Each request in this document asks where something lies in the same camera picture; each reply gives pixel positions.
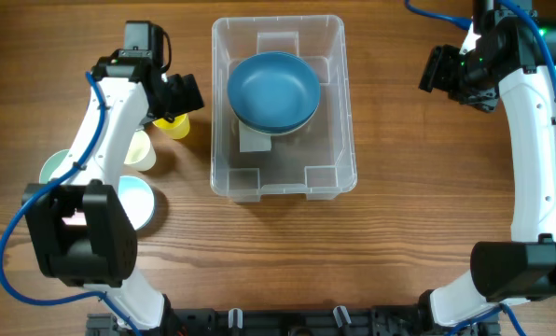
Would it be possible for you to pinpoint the yellow plastic cup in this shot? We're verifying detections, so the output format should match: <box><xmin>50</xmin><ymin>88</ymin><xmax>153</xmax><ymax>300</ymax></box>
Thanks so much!
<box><xmin>153</xmin><ymin>114</ymin><xmax>190</xmax><ymax>140</ymax></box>

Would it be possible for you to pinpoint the cream plastic cup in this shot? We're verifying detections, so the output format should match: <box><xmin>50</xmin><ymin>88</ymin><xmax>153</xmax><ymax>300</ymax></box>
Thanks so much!
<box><xmin>124</xmin><ymin>131</ymin><xmax>157</xmax><ymax>172</ymax></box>

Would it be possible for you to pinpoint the dark blue bowl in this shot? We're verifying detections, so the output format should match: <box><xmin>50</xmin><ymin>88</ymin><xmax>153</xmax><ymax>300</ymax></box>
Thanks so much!
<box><xmin>227</xmin><ymin>51</ymin><xmax>321</xmax><ymax>109</ymax></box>
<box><xmin>233</xmin><ymin>106</ymin><xmax>316</xmax><ymax>133</ymax></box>

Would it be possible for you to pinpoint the light blue small bowl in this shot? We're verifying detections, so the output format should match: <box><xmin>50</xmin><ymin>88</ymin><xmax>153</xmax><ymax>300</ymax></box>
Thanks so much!
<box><xmin>118</xmin><ymin>175</ymin><xmax>155</xmax><ymax>231</ymax></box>

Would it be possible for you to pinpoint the cream beige bowl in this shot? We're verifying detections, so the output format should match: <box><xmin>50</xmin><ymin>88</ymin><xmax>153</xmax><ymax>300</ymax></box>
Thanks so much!
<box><xmin>239</xmin><ymin>122</ymin><xmax>307</xmax><ymax>136</ymax></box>

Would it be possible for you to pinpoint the mint green small bowl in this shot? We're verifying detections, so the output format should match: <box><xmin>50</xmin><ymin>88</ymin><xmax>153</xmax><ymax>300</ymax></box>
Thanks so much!
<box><xmin>38</xmin><ymin>149</ymin><xmax>69</xmax><ymax>184</ymax></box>

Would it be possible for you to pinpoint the pink small bowl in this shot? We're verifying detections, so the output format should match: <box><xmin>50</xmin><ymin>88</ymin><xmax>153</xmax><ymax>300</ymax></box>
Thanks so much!
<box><xmin>62</xmin><ymin>209</ymin><xmax>87</xmax><ymax>226</ymax></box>

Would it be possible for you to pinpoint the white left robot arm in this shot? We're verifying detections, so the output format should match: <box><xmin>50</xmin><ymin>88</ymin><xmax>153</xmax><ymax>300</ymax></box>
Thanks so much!
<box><xmin>21</xmin><ymin>55</ymin><xmax>204</xmax><ymax>335</ymax></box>

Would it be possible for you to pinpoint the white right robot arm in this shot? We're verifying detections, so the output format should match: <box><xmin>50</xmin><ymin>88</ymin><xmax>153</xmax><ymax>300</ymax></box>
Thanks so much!
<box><xmin>420</xmin><ymin>9</ymin><xmax>556</xmax><ymax>327</ymax></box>

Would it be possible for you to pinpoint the white label in container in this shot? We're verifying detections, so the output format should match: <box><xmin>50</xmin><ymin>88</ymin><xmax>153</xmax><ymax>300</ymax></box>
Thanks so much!
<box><xmin>239</xmin><ymin>121</ymin><xmax>271</xmax><ymax>153</ymax></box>

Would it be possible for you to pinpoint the clear plastic storage container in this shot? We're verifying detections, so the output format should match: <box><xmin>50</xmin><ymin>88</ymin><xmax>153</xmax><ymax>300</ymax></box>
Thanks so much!
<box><xmin>210</xmin><ymin>15</ymin><xmax>357</xmax><ymax>203</ymax></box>

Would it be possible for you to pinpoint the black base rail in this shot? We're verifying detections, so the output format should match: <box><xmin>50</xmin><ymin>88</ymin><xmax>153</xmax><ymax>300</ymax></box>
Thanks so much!
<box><xmin>85</xmin><ymin>305</ymin><xmax>501</xmax><ymax>336</ymax></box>

